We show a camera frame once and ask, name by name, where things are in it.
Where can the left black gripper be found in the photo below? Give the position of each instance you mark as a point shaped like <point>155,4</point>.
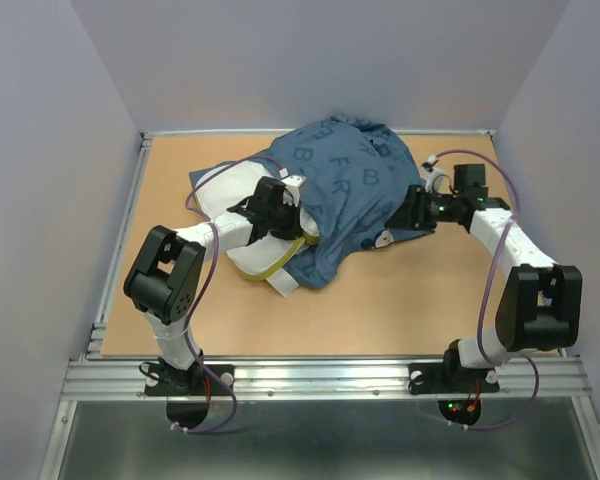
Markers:
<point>293,230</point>

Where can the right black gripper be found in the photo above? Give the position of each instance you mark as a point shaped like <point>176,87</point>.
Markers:
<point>412,213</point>

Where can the white pillow yellow edge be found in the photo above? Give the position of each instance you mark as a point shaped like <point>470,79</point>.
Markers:
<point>223,196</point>

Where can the blue lettered pillowcase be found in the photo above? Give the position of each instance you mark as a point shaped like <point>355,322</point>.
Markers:
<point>357,173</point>

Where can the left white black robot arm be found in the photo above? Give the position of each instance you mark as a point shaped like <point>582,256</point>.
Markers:
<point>163,279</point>

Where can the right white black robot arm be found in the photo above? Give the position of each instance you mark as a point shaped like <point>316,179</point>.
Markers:
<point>540,306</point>

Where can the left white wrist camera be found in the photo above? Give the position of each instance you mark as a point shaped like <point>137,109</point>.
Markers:
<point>292,188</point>

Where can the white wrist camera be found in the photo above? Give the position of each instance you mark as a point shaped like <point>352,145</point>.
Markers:
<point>292,188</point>
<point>434,175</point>

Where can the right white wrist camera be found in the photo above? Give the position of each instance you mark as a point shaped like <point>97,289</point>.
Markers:
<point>434,175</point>

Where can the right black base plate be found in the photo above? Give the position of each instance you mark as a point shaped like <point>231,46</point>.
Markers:
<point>434,378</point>

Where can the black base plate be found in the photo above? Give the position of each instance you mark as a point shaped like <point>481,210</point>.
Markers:
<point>434,378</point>
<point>161,380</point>

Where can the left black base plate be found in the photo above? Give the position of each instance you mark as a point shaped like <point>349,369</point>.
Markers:
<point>161,380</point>

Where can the aluminium mounting rail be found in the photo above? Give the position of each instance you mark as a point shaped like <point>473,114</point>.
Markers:
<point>306,379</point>

